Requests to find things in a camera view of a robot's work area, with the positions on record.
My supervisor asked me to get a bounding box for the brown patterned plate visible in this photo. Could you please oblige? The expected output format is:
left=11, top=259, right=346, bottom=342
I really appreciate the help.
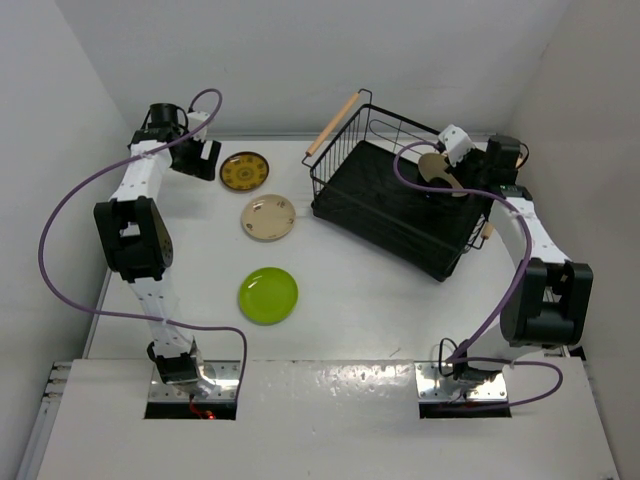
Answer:
left=219, top=151, right=270, bottom=192

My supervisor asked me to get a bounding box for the beige floral plate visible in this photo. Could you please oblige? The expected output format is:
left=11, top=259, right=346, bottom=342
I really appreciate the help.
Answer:
left=241, top=194, right=296, bottom=241

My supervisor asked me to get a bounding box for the green plate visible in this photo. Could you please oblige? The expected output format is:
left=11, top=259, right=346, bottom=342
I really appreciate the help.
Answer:
left=237, top=267, right=299, bottom=326

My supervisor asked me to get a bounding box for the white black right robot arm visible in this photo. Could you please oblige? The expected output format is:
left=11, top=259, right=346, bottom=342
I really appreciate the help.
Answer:
left=449, top=135, right=594, bottom=388

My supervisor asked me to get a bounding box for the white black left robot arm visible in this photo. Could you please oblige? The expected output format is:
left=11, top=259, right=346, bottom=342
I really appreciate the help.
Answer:
left=93, top=103, right=220, bottom=399

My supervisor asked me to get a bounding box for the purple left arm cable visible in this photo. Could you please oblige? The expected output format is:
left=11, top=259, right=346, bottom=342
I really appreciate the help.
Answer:
left=37, top=88, right=249, bottom=399

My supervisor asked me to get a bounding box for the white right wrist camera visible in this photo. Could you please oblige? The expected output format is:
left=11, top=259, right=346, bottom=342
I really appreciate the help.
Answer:
left=437, top=124, right=475, bottom=167

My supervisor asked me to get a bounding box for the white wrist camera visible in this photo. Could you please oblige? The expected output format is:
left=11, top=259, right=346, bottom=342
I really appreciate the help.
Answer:
left=187, top=111, right=210, bottom=143
left=437, top=124, right=475, bottom=167

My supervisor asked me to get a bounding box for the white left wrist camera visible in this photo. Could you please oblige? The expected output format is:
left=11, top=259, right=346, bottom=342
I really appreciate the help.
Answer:
left=187, top=111, right=210, bottom=143

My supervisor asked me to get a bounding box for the black wire dish rack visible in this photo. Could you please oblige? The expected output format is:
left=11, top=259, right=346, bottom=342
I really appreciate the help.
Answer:
left=302, top=89, right=493, bottom=281

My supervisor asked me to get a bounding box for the left wooden rack handle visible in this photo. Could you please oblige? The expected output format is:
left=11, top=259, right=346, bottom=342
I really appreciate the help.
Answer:
left=305, top=91, right=360, bottom=158

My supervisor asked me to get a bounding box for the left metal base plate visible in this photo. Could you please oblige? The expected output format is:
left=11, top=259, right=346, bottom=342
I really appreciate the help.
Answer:
left=147, top=360, right=241, bottom=404

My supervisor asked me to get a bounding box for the metal base plate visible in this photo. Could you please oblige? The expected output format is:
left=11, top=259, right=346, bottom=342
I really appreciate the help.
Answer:
left=414, top=361, right=508, bottom=405
left=147, top=360, right=241, bottom=404

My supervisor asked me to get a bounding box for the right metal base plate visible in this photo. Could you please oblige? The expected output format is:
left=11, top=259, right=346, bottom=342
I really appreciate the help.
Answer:
left=414, top=361, right=508, bottom=405

